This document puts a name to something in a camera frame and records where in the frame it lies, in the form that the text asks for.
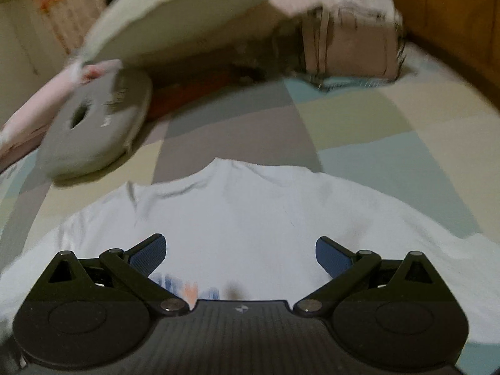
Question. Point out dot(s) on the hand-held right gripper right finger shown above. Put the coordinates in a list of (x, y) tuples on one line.
[(331, 258)]

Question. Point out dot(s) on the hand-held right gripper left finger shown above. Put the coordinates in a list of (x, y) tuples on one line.
[(150, 256)]

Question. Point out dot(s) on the white printed sweatshirt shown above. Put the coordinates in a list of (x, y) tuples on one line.
[(242, 211)]

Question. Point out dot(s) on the patchwork bed sheet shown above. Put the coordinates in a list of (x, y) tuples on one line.
[(371, 125)]

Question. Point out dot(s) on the grey round cushion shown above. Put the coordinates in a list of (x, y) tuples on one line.
[(97, 125)]

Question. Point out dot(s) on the red flat item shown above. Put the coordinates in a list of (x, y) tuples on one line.
[(195, 90)]

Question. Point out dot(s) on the pink floral quilt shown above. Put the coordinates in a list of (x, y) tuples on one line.
[(47, 97)]

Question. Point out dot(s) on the camouflage cloth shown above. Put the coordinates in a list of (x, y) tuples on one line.
[(273, 58)]

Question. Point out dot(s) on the pink handbag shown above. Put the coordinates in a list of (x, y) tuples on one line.
[(351, 47)]

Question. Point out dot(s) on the cream pillow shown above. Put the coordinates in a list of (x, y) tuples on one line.
[(183, 19)]

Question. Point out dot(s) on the orange patterned curtain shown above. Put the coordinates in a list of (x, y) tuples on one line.
[(66, 4)]

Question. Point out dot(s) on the wooden bed headboard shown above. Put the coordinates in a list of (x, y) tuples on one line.
[(449, 15)]

